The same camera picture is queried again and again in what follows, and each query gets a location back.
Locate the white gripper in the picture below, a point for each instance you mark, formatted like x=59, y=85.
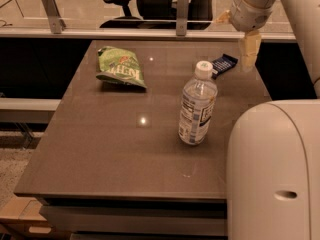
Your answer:
x=247, y=16

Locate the dark blue rxbar wrapper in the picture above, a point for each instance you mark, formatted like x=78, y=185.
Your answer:
x=223, y=64

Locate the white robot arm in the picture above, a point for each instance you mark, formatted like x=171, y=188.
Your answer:
x=273, y=160

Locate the clear plastic water bottle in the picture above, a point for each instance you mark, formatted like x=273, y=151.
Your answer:
x=197, y=103

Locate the black office chair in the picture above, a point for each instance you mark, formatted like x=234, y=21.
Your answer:
x=160, y=14

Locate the green chip bag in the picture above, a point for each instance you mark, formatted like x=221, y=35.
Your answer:
x=119, y=66

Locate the cardboard box on floor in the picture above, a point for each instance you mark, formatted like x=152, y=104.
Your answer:
x=20, y=219

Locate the grey metal bracket middle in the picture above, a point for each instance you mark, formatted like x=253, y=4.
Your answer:
x=182, y=17

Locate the grey metal bracket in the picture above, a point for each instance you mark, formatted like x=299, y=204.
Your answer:
x=56, y=23
x=182, y=17

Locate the grey metal bracket left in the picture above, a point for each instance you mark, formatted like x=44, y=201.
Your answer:
x=56, y=23

